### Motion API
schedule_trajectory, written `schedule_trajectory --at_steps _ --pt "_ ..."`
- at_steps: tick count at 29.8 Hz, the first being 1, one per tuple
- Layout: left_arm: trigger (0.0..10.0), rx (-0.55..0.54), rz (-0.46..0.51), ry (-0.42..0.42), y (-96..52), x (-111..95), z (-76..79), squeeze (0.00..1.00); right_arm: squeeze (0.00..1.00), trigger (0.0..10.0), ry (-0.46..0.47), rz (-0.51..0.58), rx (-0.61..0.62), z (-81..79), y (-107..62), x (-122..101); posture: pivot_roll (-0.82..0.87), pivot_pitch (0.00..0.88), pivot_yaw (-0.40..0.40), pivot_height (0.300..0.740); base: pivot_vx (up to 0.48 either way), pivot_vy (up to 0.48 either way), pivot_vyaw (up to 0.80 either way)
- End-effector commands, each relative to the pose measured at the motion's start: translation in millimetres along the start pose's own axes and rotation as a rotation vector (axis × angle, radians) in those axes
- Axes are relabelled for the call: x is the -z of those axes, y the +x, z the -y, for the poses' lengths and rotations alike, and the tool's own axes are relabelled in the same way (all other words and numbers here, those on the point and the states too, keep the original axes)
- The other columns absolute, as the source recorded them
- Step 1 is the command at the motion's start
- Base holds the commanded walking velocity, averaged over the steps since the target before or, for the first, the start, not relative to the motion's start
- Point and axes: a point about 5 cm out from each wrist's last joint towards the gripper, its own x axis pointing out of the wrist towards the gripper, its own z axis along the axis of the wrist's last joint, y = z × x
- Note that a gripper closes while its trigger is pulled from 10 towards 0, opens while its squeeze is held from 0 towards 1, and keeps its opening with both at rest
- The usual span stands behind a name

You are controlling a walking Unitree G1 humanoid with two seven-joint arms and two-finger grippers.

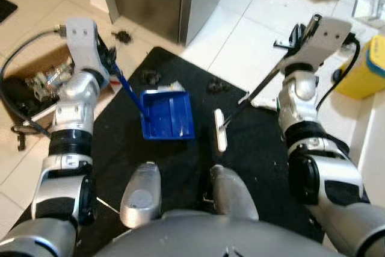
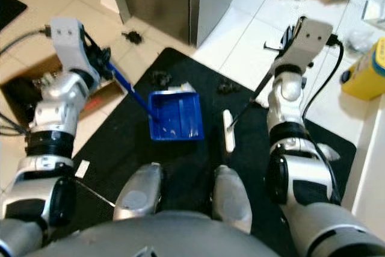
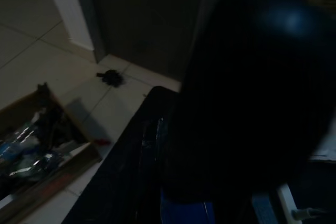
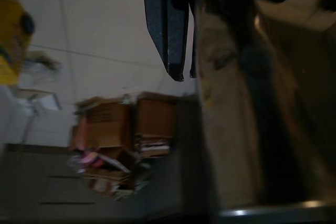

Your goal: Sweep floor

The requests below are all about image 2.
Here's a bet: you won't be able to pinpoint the white paper sheet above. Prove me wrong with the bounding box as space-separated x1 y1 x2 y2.
171 81 198 93

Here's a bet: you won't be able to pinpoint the shiny silver junk pieces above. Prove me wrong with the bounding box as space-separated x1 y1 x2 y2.
36 73 64 92

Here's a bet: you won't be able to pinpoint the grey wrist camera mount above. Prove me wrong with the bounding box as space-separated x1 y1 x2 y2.
49 17 95 83
280 17 336 68

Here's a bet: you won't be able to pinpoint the grey robot torso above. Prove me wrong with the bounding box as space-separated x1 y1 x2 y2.
30 210 283 257

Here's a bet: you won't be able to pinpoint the black handled white head broom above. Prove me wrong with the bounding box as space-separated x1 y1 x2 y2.
222 15 307 153

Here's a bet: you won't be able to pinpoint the open flat cardboard box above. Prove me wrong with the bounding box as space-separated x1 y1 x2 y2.
0 52 124 128

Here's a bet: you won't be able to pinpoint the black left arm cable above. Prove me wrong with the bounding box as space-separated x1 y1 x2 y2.
0 25 50 53

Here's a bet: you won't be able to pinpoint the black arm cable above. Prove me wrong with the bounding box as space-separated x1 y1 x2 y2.
301 33 345 125
0 25 50 53

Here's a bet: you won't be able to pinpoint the thin white stick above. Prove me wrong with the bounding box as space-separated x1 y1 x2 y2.
78 182 115 207

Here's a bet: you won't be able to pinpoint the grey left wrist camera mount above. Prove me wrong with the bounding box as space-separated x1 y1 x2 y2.
49 17 95 83

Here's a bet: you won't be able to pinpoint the silver right robot leg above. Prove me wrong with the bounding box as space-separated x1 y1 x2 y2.
212 165 253 234

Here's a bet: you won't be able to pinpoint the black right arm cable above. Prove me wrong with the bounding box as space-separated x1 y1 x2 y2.
301 33 345 125

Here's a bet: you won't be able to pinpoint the black crumpled debris clump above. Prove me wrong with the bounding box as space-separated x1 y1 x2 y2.
150 70 172 86
217 81 238 95
122 29 144 45

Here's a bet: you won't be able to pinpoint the yellow container with blue band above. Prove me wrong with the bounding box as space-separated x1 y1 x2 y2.
340 36 385 101

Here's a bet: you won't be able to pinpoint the small white paper scrap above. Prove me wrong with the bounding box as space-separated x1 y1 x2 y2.
75 161 91 178

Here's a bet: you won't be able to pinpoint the blue plastic dustpan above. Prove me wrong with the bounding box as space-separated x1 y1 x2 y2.
105 61 205 141

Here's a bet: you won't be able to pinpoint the clear plastic wrap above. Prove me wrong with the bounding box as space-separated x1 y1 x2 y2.
346 28 377 53

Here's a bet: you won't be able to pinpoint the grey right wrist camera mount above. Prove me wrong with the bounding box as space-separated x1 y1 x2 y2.
280 17 336 68

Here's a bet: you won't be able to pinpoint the small dark floor mat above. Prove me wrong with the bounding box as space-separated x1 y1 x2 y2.
0 0 28 29

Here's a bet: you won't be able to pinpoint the large black floor mat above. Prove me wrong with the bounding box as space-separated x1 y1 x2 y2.
63 46 359 257

